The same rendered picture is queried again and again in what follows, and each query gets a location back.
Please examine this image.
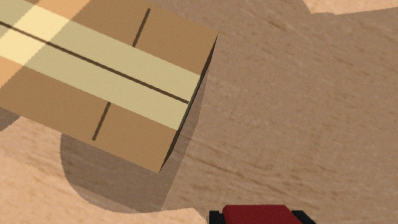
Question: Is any red block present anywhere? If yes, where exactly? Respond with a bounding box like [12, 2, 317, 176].
[223, 205, 302, 224]

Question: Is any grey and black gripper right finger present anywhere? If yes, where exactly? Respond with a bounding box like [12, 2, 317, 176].
[291, 210, 316, 224]

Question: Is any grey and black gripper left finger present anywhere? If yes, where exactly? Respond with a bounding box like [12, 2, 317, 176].
[209, 211, 226, 224]

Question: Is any brown cardboard box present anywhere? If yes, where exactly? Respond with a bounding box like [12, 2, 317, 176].
[0, 0, 219, 174]

